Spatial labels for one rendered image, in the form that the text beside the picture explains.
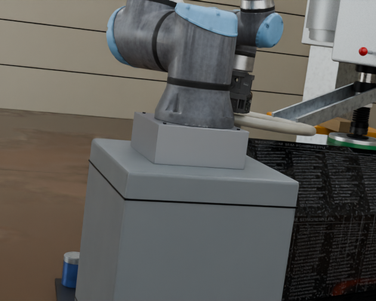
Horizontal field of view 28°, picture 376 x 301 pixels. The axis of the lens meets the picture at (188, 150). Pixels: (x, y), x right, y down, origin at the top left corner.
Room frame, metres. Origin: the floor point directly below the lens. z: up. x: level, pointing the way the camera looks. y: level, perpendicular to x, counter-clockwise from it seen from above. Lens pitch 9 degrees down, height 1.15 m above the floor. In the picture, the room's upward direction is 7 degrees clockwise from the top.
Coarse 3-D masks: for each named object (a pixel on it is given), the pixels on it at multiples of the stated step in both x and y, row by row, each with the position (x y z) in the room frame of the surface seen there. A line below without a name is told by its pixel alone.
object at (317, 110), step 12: (324, 96) 2.75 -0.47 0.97; (336, 96) 2.79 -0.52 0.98; (348, 96) 2.84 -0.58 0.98; (360, 96) 2.71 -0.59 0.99; (372, 96) 2.76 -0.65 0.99; (288, 108) 2.62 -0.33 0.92; (300, 108) 2.66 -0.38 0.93; (312, 108) 2.71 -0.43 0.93; (324, 108) 2.58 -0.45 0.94; (336, 108) 2.62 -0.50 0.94; (348, 108) 2.67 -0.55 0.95; (300, 120) 2.50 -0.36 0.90; (312, 120) 2.54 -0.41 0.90; (324, 120) 2.58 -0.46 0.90
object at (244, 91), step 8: (232, 72) 2.14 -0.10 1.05; (240, 72) 2.14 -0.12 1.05; (232, 80) 2.16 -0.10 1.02; (240, 80) 2.15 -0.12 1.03; (248, 80) 2.14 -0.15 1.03; (232, 88) 2.16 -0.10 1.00; (240, 88) 2.15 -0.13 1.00; (248, 88) 2.14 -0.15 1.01; (232, 96) 2.13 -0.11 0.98; (240, 96) 2.13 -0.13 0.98; (248, 96) 2.14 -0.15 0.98; (232, 104) 2.14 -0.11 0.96; (240, 104) 2.13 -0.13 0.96; (248, 104) 2.17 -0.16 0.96; (240, 112) 2.12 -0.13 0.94; (248, 112) 2.18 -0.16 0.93
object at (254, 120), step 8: (240, 120) 2.15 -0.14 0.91; (248, 120) 2.15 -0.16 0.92; (256, 120) 2.15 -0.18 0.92; (264, 120) 2.16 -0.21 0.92; (272, 120) 2.57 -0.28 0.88; (280, 120) 2.55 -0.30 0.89; (288, 120) 2.54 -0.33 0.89; (264, 128) 2.16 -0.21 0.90; (272, 128) 2.16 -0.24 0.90; (280, 128) 2.17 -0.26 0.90; (288, 128) 2.19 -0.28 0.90; (296, 128) 2.21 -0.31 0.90; (304, 128) 2.24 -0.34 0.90; (312, 128) 2.29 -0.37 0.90
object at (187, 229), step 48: (96, 144) 1.83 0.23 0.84; (96, 192) 1.77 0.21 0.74; (144, 192) 1.53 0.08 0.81; (192, 192) 1.56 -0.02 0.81; (240, 192) 1.60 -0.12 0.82; (288, 192) 1.64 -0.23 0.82; (96, 240) 1.72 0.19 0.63; (144, 240) 1.53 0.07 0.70; (192, 240) 1.57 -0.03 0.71; (240, 240) 1.60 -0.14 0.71; (288, 240) 1.64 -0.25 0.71; (96, 288) 1.66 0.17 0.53; (144, 288) 1.53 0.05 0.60; (192, 288) 1.57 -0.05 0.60; (240, 288) 1.61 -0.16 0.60
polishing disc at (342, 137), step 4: (332, 136) 2.79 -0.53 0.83; (336, 136) 2.77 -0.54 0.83; (340, 136) 2.79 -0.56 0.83; (344, 136) 2.81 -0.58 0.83; (368, 136) 2.91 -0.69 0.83; (340, 140) 2.75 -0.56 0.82; (344, 140) 2.74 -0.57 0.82; (348, 140) 2.74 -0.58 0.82; (352, 140) 2.73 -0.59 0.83; (356, 140) 2.73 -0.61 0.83; (360, 140) 2.74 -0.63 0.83; (364, 140) 2.76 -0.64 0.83; (368, 140) 2.77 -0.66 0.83; (372, 140) 2.79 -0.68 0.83; (360, 144) 2.72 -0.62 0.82; (364, 144) 2.72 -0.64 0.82; (368, 144) 2.72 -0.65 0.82; (372, 144) 2.73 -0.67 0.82
